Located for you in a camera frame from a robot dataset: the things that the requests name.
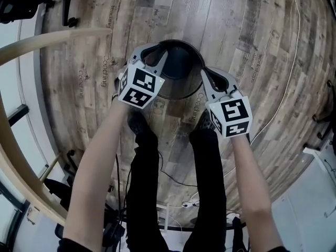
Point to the person's right leg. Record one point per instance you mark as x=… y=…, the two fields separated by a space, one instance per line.
x=207 y=180

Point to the white power strip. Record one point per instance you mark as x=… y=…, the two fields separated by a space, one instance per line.
x=193 y=204

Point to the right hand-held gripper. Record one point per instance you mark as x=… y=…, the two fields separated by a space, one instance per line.
x=231 y=111

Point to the person's right forearm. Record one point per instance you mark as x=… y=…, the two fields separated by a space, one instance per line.
x=249 y=180

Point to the person's right shoe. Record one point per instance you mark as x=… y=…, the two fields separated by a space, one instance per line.
x=206 y=123

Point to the white desk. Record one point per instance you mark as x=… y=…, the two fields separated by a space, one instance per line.
x=320 y=151

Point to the person's shoe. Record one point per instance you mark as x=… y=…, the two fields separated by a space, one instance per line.
x=206 y=123
x=136 y=122

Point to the person's black shirt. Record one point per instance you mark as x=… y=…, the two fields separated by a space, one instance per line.
x=71 y=245

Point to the person's left shoe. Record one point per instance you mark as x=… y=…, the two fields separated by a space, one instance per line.
x=136 y=122

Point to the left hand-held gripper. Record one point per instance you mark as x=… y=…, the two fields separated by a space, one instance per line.
x=141 y=88

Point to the black mesh waste bin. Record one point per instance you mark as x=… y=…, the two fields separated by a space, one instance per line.
x=181 y=62

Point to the person's left forearm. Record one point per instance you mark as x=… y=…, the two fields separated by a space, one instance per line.
x=97 y=167

